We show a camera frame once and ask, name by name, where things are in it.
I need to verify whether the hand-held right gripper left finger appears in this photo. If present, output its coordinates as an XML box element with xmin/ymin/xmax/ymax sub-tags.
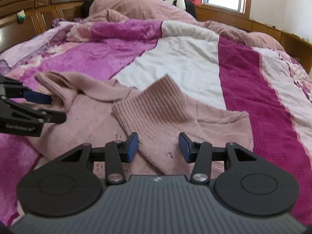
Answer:
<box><xmin>60</xmin><ymin>132</ymin><xmax>139</xmax><ymax>185</ymax></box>

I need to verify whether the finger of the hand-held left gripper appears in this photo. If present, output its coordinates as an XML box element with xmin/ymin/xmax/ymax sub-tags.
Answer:
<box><xmin>0</xmin><ymin>97</ymin><xmax>67</xmax><ymax>137</ymax></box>
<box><xmin>0</xmin><ymin>75</ymin><xmax>53</xmax><ymax>105</ymax></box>

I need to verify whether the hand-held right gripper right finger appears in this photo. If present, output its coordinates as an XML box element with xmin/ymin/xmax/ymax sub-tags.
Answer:
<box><xmin>178</xmin><ymin>132</ymin><xmax>260</xmax><ymax>185</ymax></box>

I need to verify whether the pink knitted sweater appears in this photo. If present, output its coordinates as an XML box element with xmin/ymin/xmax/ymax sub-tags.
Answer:
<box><xmin>24</xmin><ymin>72</ymin><xmax>254</xmax><ymax>176</ymax></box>

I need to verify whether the purple white striped quilt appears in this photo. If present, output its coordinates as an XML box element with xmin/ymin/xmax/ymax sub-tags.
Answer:
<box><xmin>0</xmin><ymin>18</ymin><xmax>312</xmax><ymax>228</ymax></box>

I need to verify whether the wooden headboard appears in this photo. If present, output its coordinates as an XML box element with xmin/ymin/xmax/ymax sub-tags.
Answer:
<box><xmin>0</xmin><ymin>0</ymin><xmax>105</xmax><ymax>54</ymax></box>

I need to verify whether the dusty pink blanket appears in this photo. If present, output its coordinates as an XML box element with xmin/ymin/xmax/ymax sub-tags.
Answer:
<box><xmin>89</xmin><ymin>0</ymin><xmax>286</xmax><ymax>52</ymax></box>

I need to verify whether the dark cloth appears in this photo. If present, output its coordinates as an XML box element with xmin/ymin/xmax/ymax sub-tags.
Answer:
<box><xmin>184</xmin><ymin>0</ymin><xmax>198</xmax><ymax>20</ymax></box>

